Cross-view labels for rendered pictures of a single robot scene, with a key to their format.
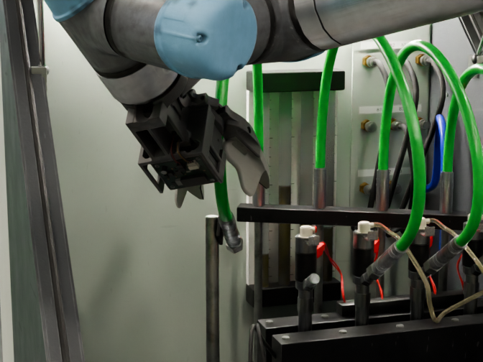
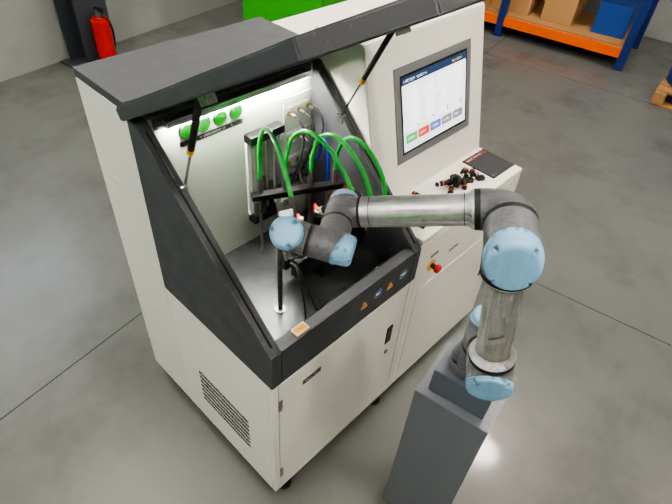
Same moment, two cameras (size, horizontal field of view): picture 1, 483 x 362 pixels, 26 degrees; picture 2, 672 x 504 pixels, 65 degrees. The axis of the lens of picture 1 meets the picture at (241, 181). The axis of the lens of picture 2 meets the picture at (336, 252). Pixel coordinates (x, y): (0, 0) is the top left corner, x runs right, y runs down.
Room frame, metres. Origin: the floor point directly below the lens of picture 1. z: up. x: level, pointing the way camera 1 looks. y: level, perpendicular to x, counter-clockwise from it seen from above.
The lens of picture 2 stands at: (0.12, 0.51, 2.19)
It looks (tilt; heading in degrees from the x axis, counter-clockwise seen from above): 43 degrees down; 328
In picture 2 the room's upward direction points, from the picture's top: 5 degrees clockwise
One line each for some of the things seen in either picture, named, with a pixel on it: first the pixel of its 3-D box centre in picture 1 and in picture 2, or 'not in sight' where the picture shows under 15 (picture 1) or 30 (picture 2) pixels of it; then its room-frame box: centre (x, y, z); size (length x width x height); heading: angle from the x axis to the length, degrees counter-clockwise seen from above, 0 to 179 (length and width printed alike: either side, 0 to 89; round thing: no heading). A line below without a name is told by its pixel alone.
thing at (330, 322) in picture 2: not in sight; (348, 309); (1.07, -0.15, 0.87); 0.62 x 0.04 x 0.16; 107
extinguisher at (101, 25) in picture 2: not in sight; (105, 39); (5.11, -0.07, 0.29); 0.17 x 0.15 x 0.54; 116
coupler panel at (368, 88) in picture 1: (393, 121); (299, 135); (1.62, -0.24, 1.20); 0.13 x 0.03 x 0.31; 107
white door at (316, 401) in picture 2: not in sight; (342, 385); (1.05, -0.15, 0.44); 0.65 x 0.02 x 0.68; 107
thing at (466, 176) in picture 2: not in sight; (460, 178); (1.37, -0.83, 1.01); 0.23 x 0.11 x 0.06; 107
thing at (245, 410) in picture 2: not in sight; (292, 349); (1.33, -0.07, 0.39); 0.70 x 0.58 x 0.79; 107
